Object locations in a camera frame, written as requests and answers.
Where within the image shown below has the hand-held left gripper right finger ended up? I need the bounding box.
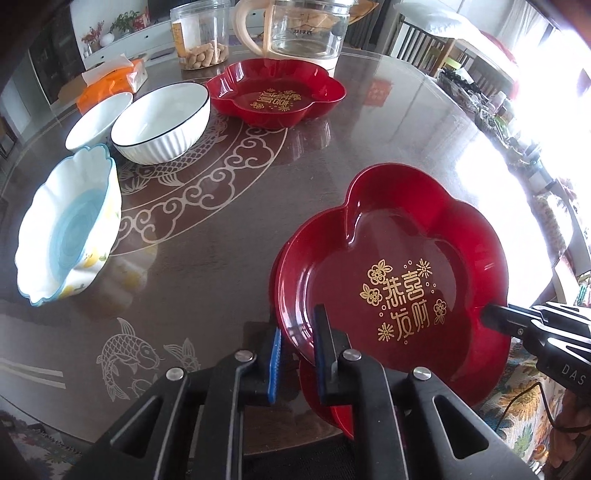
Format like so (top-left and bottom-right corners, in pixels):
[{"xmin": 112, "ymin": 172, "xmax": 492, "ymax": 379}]
[{"xmin": 314, "ymin": 305, "xmax": 546, "ymax": 480}]

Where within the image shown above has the orange tissue pack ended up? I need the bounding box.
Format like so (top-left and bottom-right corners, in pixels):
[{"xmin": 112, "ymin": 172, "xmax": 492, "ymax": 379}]
[{"xmin": 76, "ymin": 54, "xmax": 148, "ymax": 114}]

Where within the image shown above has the small white bowl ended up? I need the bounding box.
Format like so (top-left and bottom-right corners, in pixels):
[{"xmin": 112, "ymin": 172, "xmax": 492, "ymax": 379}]
[{"xmin": 65, "ymin": 92, "xmax": 134, "ymax": 153}]

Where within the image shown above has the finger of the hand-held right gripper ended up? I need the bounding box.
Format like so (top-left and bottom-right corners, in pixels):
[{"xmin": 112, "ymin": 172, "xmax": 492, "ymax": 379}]
[{"xmin": 481, "ymin": 302, "xmax": 555, "ymax": 344}]

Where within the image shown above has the clear plastic peanut jar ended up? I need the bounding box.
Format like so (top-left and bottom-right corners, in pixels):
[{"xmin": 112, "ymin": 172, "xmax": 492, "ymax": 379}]
[{"xmin": 170, "ymin": 0, "xmax": 232, "ymax": 71}]

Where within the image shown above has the red flower-shaped plate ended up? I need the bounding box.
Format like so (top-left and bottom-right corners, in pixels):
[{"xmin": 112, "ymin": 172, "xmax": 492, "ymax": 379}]
[
  {"xmin": 272, "ymin": 162, "xmax": 512, "ymax": 409},
  {"xmin": 270, "ymin": 249, "xmax": 356, "ymax": 440},
  {"xmin": 204, "ymin": 58, "xmax": 347, "ymax": 128}
]

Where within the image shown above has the glass kettle with cream handle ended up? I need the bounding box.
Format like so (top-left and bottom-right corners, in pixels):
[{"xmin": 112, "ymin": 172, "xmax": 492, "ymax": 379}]
[{"xmin": 231, "ymin": 0, "xmax": 357, "ymax": 78}]

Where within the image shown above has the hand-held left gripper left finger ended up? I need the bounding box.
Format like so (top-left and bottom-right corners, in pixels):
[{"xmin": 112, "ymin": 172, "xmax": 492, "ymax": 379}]
[{"xmin": 62, "ymin": 322, "xmax": 283, "ymax": 480}]

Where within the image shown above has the large ribbed white bowl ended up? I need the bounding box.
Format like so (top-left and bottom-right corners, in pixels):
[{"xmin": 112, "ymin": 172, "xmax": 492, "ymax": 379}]
[{"xmin": 110, "ymin": 82, "xmax": 212, "ymax": 166}]

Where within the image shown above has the dark wooden chair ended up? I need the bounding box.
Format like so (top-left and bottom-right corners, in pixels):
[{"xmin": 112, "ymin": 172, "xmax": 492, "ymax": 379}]
[{"xmin": 396, "ymin": 13, "xmax": 465, "ymax": 77}]

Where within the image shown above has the blue-rimmed scalloped bowl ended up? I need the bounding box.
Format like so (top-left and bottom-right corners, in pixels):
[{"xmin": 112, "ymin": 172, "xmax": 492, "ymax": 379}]
[{"xmin": 14, "ymin": 144, "xmax": 123, "ymax": 306}]

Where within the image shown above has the cardboard box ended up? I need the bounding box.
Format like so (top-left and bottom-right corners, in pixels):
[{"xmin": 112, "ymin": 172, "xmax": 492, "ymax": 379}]
[{"xmin": 58, "ymin": 76, "xmax": 89, "ymax": 103}]

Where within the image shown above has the white cabinet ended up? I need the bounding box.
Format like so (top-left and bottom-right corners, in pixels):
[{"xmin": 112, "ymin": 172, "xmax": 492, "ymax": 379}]
[{"xmin": 83, "ymin": 18, "xmax": 174, "ymax": 63}]

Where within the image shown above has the person's right hand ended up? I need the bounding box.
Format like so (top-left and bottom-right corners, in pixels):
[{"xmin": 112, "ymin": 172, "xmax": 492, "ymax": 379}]
[{"xmin": 553, "ymin": 388, "xmax": 591, "ymax": 480}]

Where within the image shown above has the floral patterned cloth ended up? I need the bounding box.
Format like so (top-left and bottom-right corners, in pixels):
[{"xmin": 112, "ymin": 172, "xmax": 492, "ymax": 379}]
[{"xmin": 475, "ymin": 351, "xmax": 571, "ymax": 446}]

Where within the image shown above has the black cable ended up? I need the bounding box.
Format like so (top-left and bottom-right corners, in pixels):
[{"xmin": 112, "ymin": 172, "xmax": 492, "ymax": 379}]
[{"xmin": 496, "ymin": 382, "xmax": 583, "ymax": 435}]

